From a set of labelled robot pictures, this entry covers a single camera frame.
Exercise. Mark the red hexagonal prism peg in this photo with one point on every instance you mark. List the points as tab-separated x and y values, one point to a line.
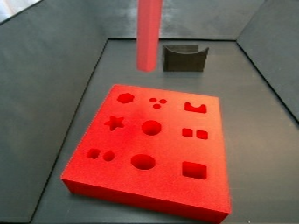
147	33

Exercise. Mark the red foam shape board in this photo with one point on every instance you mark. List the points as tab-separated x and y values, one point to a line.
152	153

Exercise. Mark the black curved peg stand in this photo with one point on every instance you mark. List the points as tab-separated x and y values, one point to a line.
185	58

